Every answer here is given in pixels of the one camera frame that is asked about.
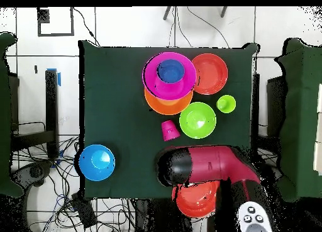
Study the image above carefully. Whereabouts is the large pink bowl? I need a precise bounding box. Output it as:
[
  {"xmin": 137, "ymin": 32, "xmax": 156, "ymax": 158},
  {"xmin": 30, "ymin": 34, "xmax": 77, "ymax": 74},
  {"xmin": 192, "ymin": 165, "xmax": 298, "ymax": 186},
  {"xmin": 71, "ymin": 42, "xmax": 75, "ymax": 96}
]
[{"xmin": 142, "ymin": 52, "xmax": 197, "ymax": 101}]

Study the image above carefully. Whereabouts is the white box stack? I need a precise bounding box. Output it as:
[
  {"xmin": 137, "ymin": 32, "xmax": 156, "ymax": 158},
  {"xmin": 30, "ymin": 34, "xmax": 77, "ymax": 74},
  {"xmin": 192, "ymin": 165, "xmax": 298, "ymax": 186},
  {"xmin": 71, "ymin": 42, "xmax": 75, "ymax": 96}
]
[{"xmin": 313, "ymin": 83, "xmax": 322, "ymax": 177}]

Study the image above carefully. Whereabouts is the black floor cable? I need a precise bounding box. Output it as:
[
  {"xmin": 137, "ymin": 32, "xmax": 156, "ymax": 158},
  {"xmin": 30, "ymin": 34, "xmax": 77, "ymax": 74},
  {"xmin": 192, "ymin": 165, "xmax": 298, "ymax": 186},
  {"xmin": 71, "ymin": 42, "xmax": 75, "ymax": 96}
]
[
  {"xmin": 72, "ymin": 6, "xmax": 101, "ymax": 47},
  {"xmin": 186, "ymin": 6, "xmax": 230, "ymax": 48}
]

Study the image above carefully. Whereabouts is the green clothed side table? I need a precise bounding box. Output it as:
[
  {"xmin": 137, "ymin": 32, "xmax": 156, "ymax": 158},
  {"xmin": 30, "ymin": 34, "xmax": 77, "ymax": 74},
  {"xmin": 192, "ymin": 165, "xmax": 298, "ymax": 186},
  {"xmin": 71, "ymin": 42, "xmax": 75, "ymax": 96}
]
[
  {"xmin": 0, "ymin": 31, "xmax": 25, "ymax": 198},
  {"xmin": 274, "ymin": 37, "xmax": 322, "ymax": 203}
]

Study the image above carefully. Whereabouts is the light green cup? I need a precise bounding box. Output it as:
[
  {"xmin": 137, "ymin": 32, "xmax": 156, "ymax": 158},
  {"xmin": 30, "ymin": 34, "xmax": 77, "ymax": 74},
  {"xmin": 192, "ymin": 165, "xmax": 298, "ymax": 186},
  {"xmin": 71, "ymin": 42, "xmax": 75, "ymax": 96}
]
[{"xmin": 216, "ymin": 94, "xmax": 236, "ymax": 114}]

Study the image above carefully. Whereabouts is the red-orange bowl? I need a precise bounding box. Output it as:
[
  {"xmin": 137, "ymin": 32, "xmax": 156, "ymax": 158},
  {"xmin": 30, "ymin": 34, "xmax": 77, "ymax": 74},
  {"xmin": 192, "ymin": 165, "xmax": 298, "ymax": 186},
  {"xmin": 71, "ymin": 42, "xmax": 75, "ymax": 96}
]
[
  {"xmin": 191, "ymin": 53, "xmax": 229, "ymax": 96},
  {"xmin": 171, "ymin": 180, "xmax": 221, "ymax": 219}
]

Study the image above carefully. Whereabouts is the black square floor frame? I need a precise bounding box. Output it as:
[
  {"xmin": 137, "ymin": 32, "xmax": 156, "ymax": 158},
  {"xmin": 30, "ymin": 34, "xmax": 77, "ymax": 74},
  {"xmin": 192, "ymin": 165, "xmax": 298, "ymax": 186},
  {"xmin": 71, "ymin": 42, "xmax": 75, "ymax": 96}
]
[{"xmin": 36, "ymin": 6, "xmax": 75, "ymax": 37}]

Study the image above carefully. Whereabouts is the black pedestal foot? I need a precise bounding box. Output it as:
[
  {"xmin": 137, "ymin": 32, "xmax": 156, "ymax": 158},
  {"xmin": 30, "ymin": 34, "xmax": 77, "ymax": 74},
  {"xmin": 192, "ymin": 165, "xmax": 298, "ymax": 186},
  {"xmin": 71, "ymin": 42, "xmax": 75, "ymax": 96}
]
[{"xmin": 11, "ymin": 160, "xmax": 53, "ymax": 190}]

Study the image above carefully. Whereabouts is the small dark blue bowl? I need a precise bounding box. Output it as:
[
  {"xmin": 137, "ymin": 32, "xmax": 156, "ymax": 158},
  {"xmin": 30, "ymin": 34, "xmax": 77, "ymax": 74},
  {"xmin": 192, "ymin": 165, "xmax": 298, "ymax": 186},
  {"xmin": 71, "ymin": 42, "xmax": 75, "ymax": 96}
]
[{"xmin": 157, "ymin": 59, "xmax": 186, "ymax": 84}]

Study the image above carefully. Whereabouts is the black metal stand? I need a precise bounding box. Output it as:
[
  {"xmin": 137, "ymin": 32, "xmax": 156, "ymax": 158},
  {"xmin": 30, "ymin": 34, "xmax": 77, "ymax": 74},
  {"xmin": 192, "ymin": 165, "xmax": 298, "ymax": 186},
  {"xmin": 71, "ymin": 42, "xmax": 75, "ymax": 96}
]
[{"xmin": 9, "ymin": 69, "xmax": 60, "ymax": 159}]

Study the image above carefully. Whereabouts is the dark green table cloth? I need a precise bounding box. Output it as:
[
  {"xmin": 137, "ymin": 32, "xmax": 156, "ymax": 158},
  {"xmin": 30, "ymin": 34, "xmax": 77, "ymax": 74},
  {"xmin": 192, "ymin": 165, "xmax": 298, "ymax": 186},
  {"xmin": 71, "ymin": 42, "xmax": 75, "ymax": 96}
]
[{"xmin": 77, "ymin": 40, "xmax": 260, "ymax": 201}]

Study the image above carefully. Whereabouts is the blue tape strip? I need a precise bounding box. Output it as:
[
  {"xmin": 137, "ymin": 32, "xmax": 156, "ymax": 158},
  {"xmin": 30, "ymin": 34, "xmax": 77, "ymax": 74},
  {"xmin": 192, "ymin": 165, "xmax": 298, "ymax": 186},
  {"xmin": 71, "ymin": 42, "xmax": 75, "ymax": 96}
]
[{"xmin": 46, "ymin": 67, "xmax": 62, "ymax": 87}]

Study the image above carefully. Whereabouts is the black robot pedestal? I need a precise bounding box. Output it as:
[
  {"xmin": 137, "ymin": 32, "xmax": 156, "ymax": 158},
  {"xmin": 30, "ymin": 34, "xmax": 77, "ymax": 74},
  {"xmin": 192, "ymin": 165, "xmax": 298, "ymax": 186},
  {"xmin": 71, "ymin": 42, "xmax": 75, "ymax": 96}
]
[{"xmin": 134, "ymin": 199, "xmax": 193, "ymax": 232}]

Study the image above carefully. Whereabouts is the black power brick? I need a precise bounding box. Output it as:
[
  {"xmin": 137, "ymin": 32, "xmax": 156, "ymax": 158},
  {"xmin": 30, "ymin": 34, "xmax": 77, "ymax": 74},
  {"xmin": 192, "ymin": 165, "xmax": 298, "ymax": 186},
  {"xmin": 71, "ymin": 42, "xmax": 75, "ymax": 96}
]
[{"xmin": 70, "ymin": 191, "xmax": 99, "ymax": 229}]

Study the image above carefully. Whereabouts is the light blue bowl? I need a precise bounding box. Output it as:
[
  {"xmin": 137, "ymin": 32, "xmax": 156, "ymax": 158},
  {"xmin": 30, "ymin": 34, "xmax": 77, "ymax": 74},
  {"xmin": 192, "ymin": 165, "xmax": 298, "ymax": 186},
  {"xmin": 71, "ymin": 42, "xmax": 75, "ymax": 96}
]
[{"xmin": 78, "ymin": 144, "xmax": 116, "ymax": 182}]

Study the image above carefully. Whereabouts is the large orange bowl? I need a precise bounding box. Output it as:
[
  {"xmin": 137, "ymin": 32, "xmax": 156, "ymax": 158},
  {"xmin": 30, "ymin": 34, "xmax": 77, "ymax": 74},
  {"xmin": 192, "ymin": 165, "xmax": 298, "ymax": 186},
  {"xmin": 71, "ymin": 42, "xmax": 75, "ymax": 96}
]
[{"xmin": 144, "ymin": 88, "xmax": 194, "ymax": 116}]

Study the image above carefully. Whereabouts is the tangle of floor cables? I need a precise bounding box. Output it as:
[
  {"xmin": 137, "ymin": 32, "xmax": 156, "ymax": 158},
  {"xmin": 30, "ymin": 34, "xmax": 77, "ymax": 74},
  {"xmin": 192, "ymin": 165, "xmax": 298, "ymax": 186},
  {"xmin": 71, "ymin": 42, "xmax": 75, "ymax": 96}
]
[{"xmin": 11, "ymin": 136, "xmax": 136, "ymax": 232}]

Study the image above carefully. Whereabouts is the raspberry red cup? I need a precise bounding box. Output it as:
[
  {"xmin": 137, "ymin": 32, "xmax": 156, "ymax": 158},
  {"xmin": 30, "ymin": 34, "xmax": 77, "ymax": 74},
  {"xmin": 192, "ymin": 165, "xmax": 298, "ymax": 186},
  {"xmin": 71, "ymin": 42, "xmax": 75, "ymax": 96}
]
[{"xmin": 160, "ymin": 119, "xmax": 181, "ymax": 142}]

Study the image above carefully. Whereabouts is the green bowl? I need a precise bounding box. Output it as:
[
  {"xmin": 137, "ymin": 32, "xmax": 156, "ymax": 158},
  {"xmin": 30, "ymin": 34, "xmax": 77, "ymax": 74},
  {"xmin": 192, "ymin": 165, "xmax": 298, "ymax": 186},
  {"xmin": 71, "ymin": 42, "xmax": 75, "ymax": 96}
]
[{"xmin": 179, "ymin": 101, "xmax": 217, "ymax": 140}]

